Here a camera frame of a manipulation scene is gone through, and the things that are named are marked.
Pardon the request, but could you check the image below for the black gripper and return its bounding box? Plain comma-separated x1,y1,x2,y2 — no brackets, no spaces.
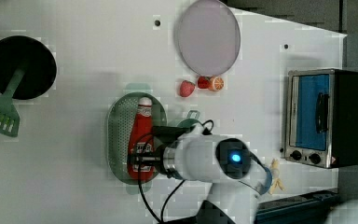
127,142,163,166

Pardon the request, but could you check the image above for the red plush ketchup bottle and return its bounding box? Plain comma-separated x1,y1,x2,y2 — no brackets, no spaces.
127,97,154,181

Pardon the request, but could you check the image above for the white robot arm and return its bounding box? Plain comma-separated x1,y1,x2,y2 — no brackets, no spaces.
128,124,272,224

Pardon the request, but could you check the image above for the green oval strainer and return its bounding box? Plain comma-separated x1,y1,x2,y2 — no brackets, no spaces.
106,92,167,185

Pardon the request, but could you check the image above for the pink strawberry toy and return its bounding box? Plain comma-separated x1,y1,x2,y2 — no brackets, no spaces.
179,80,196,97

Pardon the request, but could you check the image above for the red strawberry toy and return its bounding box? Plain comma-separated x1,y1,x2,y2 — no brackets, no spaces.
197,77,210,89

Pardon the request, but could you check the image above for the orange slice toy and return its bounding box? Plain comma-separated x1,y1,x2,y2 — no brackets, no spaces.
208,76,225,91

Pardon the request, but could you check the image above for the blue bowl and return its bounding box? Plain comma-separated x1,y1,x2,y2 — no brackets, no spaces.
257,167,273,195

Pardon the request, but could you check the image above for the yellow banana peel toy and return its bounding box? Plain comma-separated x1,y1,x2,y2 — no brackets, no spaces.
268,159,285,195

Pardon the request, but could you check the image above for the pale purple round plate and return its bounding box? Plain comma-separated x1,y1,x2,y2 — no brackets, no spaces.
176,0,241,77

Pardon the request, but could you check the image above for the green slotted spatula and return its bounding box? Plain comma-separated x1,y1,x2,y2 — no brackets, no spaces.
0,60,29,137

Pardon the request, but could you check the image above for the black toaster oven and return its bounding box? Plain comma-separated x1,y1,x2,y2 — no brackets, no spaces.
284,69,358,169

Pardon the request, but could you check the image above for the black frying pan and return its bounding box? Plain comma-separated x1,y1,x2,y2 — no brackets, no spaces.
0,35,57,100

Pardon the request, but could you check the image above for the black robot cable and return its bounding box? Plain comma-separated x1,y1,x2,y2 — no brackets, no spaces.
136,119,215,224

